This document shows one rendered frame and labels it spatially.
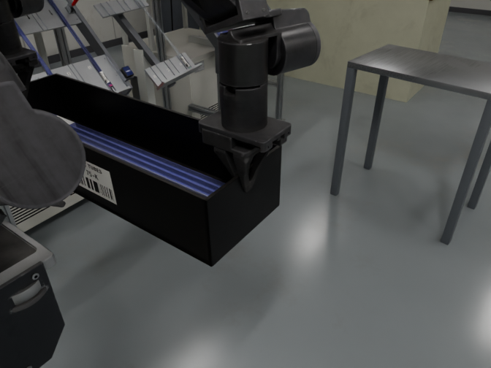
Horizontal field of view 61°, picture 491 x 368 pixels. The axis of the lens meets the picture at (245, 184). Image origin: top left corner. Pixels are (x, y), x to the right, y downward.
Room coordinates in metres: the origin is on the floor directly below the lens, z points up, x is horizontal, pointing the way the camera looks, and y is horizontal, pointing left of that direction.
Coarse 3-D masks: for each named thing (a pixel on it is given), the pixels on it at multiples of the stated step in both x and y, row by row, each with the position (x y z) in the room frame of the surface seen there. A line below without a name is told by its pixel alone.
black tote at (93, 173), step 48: (48, 96) 0.85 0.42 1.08; (96, 96) 0.80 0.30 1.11; (144, 144) 0.73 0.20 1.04; (192, 144) 0.65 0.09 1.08; (96, 192) 0.55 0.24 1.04; (144, 192) 0.48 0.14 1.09; (192, 192) 0.43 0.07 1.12; (240, 192) 0.46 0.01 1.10; (192, 240) 0.43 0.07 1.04; (240, 240) 0.46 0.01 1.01
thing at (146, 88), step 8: (136, 48) 2.19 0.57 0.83; (136, 56) 2.17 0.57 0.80; (136, 64) 2.18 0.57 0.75; (144, 64) 2.16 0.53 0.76; (136, 72) 2.18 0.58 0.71; (144, 72) 2.15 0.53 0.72; (144, 80) 2.16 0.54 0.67; (144, 88) 2.16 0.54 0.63; (152, 88) 2.19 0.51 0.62; (144, 96) 2.16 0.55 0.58; (152, 96) 2.18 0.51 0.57
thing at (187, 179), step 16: (80, 128) 0.75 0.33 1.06; (96, 144) 0.68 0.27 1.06; (112, 144) 0.68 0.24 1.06; (128, 144) 0.68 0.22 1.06; (128, 160) 0.62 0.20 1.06; (144, 160) 0.62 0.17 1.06; (160, 160) 0.62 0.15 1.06; (160, 176) 0.57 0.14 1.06; (176, 176) 0.57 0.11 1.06; (192, 176) 0.57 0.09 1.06; (208, 192) 0.52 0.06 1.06
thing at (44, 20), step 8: (56, 0) 2.07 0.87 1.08; (64, 0) 2.10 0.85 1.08; (48, 8) 2.01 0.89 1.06; (64, 8) 2.07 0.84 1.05; (24, 16) 1.90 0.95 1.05; (32, 16) 1.92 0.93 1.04; (40, 16) 1.95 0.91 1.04; (48, 16) 1.97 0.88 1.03; (56, 16) 2.00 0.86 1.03; (64, 16) 2.03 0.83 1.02; (72, 16) 2.06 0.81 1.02; (24, 24) 1.87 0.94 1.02; (32, 24) 1.89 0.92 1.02; (40, 24) 1.91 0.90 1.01; (48, 24) 1.94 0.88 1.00; (56, 24) 1.97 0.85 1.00; (64, 24) 1.99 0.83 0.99; (72, 24) 2.02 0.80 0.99; (24, 32) 1.83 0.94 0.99; (32, 32) 1.86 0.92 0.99
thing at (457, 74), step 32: (352, 64) 2.06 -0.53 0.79; (384, 64) 2.02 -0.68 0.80; (416, 64) 2.02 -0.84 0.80; (448, 64) 2.02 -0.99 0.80; (480, 64) 2.02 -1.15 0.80; (352, 96) 2.07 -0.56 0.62; (384, 96) 2.38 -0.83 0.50; (480, 96) 1.66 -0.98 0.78; (480, 128) 1.63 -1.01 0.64; (480, 192) 1.92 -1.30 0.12; (448, 224) 1.63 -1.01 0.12
